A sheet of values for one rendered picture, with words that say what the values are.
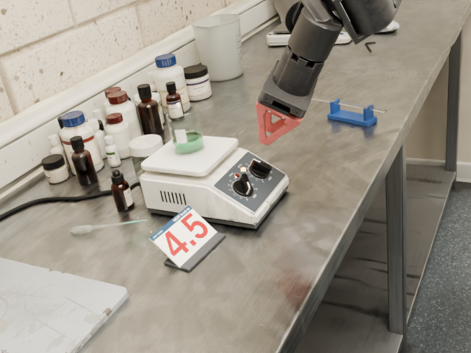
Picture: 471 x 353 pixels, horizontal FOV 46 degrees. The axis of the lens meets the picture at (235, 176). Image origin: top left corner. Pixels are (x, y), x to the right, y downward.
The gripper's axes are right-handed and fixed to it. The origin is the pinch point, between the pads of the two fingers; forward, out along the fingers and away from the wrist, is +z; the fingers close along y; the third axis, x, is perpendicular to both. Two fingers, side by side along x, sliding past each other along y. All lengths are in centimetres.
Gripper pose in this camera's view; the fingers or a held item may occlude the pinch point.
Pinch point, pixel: (268, 133)
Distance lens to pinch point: 83.4
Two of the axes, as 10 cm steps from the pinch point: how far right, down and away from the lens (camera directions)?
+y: -2.7, 5.7, -7.7
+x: 9.1, 4.2, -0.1
